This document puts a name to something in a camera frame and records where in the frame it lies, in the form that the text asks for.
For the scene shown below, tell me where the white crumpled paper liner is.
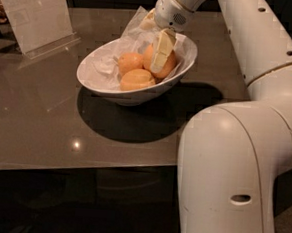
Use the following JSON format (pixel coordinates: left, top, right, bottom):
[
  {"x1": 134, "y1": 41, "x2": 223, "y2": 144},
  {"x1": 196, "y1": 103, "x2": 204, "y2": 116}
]
[{"x1": 84, "y1": 2, "x2": 192, "y2": 96}]

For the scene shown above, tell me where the large orange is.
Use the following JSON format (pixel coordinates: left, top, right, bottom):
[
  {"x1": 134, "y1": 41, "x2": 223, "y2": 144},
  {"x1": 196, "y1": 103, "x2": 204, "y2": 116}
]
[{"x1": 143, "y1": 45, "x2": 177, "y2": 79}]

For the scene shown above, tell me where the small orange at left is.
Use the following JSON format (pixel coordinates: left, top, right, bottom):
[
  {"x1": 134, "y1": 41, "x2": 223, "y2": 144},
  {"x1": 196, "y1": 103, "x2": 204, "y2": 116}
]
[{"x1": 118, "y1": 52, "x2": 144, "y2": 76}]

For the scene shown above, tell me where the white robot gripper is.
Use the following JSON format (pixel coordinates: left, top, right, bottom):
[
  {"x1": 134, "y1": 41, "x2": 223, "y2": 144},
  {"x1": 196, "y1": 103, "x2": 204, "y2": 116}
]
[{"x1": 139, "y1": 0, "x2": 206, "y2": 73}]

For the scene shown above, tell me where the white oval ceramic bowl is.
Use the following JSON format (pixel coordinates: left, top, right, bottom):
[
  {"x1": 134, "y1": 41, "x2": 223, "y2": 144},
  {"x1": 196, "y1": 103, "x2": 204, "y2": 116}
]
[{"x1": 77, "y1": 32, "x2": 198, "y2": 106}]

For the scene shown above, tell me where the front orange in bowl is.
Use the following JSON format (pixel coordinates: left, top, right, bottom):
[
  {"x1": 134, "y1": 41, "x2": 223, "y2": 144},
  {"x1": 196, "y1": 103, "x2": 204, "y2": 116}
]
[{"x1": 120, "y1": 69, "x2": 155, "y2": 91}]

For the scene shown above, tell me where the clear acrylic sign holder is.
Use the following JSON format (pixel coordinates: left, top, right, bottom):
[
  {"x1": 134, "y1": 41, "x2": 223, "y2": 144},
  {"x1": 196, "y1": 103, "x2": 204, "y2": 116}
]
[{"x1": 1, "y1": 0, "x2": 79, "y2": 59}]

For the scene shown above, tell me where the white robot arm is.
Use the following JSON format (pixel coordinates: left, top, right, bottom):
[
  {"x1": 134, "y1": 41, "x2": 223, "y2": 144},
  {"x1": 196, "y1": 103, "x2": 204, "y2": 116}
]
[{"x1": 145, "y1": 0, "x2": 292, "y2": 233}]

